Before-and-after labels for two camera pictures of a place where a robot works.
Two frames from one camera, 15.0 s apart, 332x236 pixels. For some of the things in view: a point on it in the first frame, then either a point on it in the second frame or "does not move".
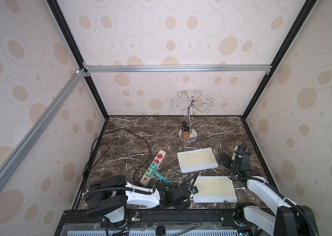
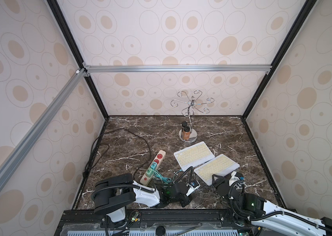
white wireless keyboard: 212,189 → 222,165
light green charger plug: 149,172 does not move
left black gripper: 185,206 does not move
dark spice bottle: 184,124 does not move
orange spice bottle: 186,133 does not move
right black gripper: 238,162 → 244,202
